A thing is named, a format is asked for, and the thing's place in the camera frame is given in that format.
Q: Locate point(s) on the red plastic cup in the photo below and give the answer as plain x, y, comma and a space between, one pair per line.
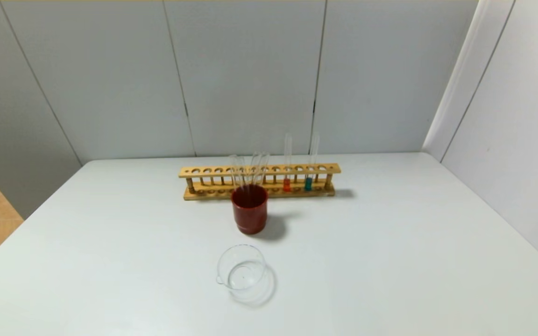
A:
249, 214

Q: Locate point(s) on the test tube with red pigment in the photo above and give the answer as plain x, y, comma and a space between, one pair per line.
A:
287, 185

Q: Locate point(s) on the empty glass test tube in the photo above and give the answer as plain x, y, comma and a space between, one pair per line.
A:
254, 168
263, 169
234, 170
242, 171

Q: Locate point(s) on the wooden test tube rack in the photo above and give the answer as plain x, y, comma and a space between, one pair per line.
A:
259, 194

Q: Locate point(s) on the clear glass dish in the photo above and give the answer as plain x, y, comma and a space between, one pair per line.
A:
242, 275

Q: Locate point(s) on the test tube with blue pigment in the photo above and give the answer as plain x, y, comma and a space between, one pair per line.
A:
308, 183

